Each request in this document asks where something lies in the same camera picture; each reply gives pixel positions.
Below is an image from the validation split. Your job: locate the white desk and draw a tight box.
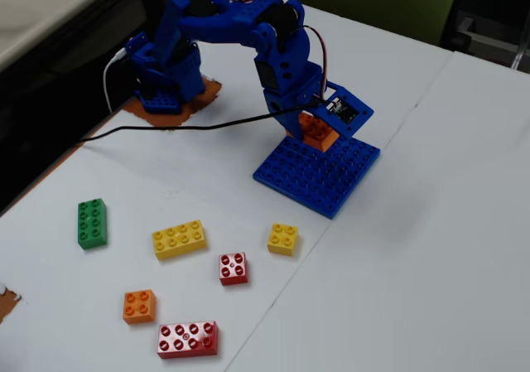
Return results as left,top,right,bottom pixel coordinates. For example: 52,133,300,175
0,0,111,73

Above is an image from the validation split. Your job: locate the yellow 2x2 toy brick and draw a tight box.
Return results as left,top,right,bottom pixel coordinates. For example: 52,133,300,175
267,222,300,258

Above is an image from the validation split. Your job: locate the green 2x4 toy brick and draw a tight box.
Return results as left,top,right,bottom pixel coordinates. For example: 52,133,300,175
77,198,108,250

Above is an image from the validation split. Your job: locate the yellow 2x4 toy brick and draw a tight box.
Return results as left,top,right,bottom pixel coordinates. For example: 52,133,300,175
152,219,208,261

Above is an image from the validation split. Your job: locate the orange 2x4 toy brick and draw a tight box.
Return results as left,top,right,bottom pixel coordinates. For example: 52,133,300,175
296,112,337,153

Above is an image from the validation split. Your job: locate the orange 2x2 toy brick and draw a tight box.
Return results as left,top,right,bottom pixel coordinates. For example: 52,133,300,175
123,289,157,326

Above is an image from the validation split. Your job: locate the red 2x4 toy brick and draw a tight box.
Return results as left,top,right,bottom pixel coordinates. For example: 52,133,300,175
157,320,219,360

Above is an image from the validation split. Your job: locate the red 2x2 toy brick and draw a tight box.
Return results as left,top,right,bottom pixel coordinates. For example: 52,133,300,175
218,252,249,287

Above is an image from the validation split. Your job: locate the black camera cable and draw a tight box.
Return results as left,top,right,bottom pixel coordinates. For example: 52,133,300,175
77,101,326,143

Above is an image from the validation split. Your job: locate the grey metal frame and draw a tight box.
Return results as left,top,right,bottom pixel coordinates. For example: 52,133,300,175
441,9,530,73

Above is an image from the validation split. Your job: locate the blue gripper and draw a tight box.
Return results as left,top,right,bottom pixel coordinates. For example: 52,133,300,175
263,80,329,142

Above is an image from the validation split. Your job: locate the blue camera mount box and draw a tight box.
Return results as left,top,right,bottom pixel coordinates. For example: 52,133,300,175
308,80,375,139

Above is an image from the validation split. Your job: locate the blue 8x8 baseplate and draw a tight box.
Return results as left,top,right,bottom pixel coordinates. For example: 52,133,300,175
252,133,382,220

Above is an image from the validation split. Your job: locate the white power cable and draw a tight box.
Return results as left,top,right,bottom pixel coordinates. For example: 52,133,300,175
102,47,130,113

